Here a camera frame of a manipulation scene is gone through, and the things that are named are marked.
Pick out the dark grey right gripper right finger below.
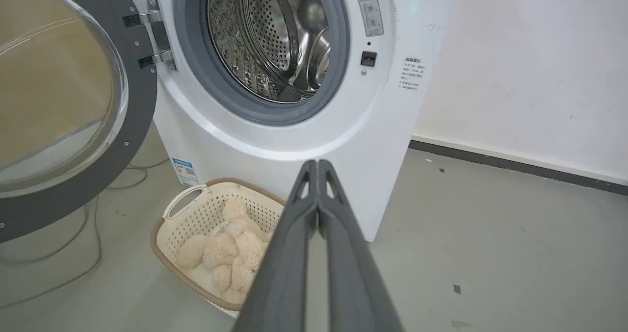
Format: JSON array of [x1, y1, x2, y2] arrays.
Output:
[[317, 159, 404, 332]]

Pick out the cream plush teddy doll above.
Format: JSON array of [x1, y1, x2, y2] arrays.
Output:
[[177, 197, 273, 304]]

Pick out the cream plastic laundry basket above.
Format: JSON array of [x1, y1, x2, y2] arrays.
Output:
[[150, 178, 287, 319]]

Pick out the white front-load washing machine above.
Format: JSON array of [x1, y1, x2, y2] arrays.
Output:
[[119, 0, 467, 243]]

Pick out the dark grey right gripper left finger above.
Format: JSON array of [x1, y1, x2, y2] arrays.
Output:
[[233, 159, 319, 332]]

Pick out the grey glass washing machine door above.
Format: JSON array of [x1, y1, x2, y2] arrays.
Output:
[[0, 0, 158, 243]]

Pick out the thin grey floor cable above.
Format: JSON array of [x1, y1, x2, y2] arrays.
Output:
[[0, 158, 170, 266], [0, 195, 103, 309]]

